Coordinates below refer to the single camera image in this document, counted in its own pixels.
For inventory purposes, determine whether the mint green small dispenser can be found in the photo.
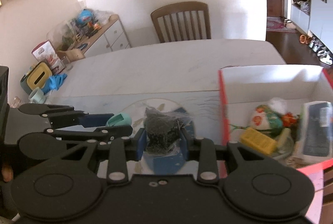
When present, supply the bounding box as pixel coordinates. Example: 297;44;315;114
106;113;132;127

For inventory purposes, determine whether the yellow rectangular block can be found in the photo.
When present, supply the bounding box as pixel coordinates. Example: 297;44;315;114
239;128;277;156

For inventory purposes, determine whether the red crab keychain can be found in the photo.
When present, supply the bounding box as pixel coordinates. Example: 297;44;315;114
281;112;299;128

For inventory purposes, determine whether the white and dark carton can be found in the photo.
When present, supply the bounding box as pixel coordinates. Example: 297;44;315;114
293;101;332;165

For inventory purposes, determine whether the pink white tape roll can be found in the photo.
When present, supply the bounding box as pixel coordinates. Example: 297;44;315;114
272;128;295;160

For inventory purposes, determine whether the left human hand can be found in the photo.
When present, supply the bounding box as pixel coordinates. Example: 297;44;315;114
1;163;14;183

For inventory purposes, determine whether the mint green mug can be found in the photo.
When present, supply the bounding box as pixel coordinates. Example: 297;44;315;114
28;87;46;104

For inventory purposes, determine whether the yellow grey tissue box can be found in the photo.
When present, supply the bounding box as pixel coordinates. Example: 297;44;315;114
20;61;52;94

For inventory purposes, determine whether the blue cloth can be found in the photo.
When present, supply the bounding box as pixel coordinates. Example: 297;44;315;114
41;73;67;94

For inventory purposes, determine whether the blue illustrated table mat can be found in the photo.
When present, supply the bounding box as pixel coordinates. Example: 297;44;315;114
46;90;225;178

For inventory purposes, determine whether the red white snack bag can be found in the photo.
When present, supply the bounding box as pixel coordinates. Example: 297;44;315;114
32;41;65;75

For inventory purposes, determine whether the green orange plush toy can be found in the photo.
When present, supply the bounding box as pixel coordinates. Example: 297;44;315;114
250;105;283;134

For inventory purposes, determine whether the white drawer sideboard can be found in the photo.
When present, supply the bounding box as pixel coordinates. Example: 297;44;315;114
56;14;132;62

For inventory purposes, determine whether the red shoe box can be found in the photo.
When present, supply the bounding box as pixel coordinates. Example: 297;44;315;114
218;64;333;178

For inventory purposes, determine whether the brown wooden chair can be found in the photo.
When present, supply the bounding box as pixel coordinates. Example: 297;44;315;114
151;1;212;43

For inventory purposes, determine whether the patterned door rug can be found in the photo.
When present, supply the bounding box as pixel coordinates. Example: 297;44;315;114
266;16;297;33

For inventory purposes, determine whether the white shoe cabinet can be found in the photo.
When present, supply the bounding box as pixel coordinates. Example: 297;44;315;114
291;0;333;53

